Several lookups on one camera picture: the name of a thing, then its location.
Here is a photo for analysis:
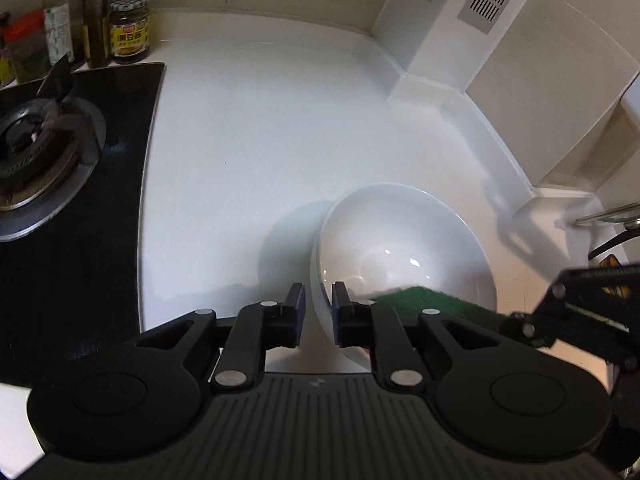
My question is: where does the pink green scrub sponge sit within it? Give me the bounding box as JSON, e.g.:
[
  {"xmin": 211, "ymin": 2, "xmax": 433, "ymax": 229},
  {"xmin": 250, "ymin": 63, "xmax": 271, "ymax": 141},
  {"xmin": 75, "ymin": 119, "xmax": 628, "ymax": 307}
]
[{"xmin": 373, "ymin": 286, "xmax": 508, "ymax": 333}]

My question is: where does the yellow label sauce jar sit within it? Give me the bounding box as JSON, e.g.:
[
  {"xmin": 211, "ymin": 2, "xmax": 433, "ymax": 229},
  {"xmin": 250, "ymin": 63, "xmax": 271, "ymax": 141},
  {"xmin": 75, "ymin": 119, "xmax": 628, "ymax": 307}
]
[{"xmin": 110, "ymin": 0, "xmax": 150, "ymax": 64}]

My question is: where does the black glass gas stove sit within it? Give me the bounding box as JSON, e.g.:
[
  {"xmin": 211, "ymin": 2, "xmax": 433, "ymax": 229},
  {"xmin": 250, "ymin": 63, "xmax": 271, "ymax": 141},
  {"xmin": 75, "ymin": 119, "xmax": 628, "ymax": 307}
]
[{"xmin": 1, "ymin": 62, "xmax": 165, "ymax": 388}]

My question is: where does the dark oil bottle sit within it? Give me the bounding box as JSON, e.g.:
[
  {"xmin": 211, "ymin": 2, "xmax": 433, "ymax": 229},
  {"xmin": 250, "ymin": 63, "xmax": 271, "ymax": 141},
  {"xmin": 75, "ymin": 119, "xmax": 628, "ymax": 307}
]
[{"xmin": 81, "ymin": 0, "xmax": 110, "ymax": 68}]

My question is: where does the metal gas burner ring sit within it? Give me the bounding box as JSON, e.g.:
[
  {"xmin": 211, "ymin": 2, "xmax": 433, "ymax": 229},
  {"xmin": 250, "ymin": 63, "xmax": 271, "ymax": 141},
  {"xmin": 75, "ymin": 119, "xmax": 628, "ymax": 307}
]
[{"xmin": 0, "ymin": 95, "xmax": 108, "ymax": 244}]

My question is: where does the clear bottle white label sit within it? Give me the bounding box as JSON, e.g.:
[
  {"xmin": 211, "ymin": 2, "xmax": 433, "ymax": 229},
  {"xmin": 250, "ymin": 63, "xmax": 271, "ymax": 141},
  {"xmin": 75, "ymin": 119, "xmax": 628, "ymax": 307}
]
[{"xmin": 42, "ymin": 0, "xmax": 85, "ymax": 68}]

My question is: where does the white ceramic bowl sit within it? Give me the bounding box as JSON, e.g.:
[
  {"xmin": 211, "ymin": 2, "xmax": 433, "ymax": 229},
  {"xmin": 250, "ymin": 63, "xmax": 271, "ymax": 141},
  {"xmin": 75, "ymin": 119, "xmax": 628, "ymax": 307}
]
[{"xmin": 309, "ymin": 182, "xmax": 497, "ymax": 373}]

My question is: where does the metal pot rim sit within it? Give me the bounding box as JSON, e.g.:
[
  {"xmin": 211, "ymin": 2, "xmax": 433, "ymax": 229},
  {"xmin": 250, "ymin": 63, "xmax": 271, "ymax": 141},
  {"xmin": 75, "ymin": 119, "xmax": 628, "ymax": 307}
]
[{"xmin": 573, "ymin": 203, "xmax": 640, "ymax": 228}]

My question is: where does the red cap condiment bottle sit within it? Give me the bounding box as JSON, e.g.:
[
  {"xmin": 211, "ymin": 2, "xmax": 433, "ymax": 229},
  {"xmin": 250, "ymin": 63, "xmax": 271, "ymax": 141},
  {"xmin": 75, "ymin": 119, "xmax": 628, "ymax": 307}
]
[{"xmin": 4, "ymin": 9, "xmax": 51, "ymax": 84}]

